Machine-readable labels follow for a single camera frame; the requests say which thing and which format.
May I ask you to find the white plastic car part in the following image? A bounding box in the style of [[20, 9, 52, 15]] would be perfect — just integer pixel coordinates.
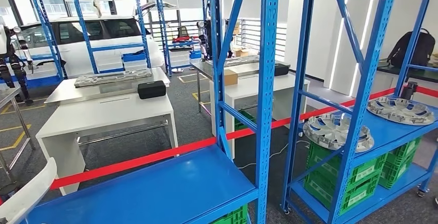
[[0, 157, 58, 224]]

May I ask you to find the blue metal shelf rack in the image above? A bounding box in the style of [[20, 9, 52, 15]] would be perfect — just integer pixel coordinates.
[[154, 0, 210, 77], [0, 0, 68, 89], [280, 0, 438, 224], [20, 0, 280, 224], [69, 0, 152, 75]]

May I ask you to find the cardboard box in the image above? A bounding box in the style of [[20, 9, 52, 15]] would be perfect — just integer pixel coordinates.
[[224, 69, 239, 87], [232, 47, 251, 58]]

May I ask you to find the white table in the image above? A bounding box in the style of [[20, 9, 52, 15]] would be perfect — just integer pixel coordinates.
[[35, 92, 179, 197], [209, 72, 311, 161]]

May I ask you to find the green plastic crate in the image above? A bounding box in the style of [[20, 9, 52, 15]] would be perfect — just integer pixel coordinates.
[[306, 140, 389, 184], [385, 137, 423, 169], [209, 204, 249, 224], [302, 167, 382, 217], [234, 108, 257, 132], [378, 157, 419, 190]]

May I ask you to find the long silver metal panel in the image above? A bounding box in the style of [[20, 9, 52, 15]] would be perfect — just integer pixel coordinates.
[[73, 68, 153, 88], [206, 54, 261, 68]]

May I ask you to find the white black humanoid robot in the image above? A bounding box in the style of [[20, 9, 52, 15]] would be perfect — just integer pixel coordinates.
[[197, 19, 236, 62], [0, 23, 35, 107]]

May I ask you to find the black case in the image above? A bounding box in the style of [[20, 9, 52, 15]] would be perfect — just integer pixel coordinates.
[[274, 63, 291, 77], [137, 80, 167, 100]]

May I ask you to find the black red chair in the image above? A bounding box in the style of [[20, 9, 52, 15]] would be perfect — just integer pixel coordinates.
[[171, 26, 194, 44]]

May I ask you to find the white slatted railing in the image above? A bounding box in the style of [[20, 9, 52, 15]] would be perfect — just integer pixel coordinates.
[[236, 17, 288, 63]]

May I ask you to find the red barrier belt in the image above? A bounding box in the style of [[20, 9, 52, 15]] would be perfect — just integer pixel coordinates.
[[50, 87, 397, 191], [415, 85, 438, 99]]

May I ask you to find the silver wheel hubcap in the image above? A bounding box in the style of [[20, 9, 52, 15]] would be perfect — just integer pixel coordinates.
[[366, 96, 436, 126], [302, 113, 375, 154]]

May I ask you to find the white car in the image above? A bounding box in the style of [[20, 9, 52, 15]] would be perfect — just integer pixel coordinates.
[[13, 15, 166, 79]]

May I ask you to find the black backpack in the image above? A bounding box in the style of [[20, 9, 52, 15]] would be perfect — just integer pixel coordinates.
[[386, 28, 436, 69]]

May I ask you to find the green top bench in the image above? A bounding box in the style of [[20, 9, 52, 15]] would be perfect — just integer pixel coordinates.
[[376, 61, 438, 84]]

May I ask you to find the white floor cable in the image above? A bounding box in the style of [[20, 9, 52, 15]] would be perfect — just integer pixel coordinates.
[[237, 140, 311, 170]]

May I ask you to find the black barrier post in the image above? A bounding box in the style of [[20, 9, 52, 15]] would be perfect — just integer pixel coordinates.
[[0, 181, 23, 203], [400, 81, 419, 101]]

